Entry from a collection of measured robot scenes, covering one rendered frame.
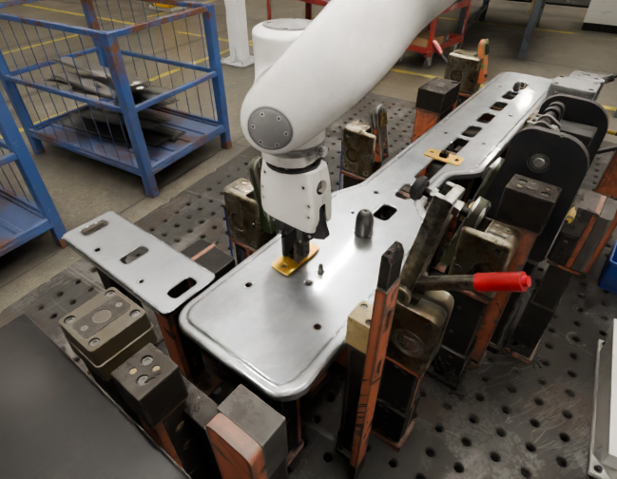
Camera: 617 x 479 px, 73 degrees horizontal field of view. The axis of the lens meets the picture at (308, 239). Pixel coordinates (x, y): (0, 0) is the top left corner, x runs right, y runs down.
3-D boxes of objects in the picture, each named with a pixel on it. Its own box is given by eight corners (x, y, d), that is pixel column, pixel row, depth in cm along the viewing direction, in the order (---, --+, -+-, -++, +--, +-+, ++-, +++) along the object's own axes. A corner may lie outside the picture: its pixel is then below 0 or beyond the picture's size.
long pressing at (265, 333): (494, 70, 143) (495, 66, 142) (566, 85, 132) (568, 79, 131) (166, 321, 59) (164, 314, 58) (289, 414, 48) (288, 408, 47)
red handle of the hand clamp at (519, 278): (407, 268, 56) (531, 261, 44) (413, 281, 57) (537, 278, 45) (392, 285, 53) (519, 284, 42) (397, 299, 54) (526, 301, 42)
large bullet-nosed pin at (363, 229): (359, 231, 75) (362, 201, 71) (375, 238, 74) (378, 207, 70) (350, 239, 73) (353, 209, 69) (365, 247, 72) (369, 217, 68)
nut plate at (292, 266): (302, 239, 70) (302, 234, 70) (320, 248, 69) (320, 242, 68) (269, 266, 65) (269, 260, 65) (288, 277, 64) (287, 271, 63)
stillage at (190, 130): (33, 153, 304) (-35, 7, 243) (121, 114, 357) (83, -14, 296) (153, 199, 258) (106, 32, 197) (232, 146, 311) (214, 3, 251)
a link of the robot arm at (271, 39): (319, 157, 49) (329, 124, 56) (321, 36, 41) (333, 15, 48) (250, 151, 50) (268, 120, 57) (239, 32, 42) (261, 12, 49)
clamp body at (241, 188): (257, 291, 103) (242, 167, 81) (293, 314, 97) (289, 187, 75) (230, 313, 97) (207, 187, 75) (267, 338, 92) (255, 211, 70)
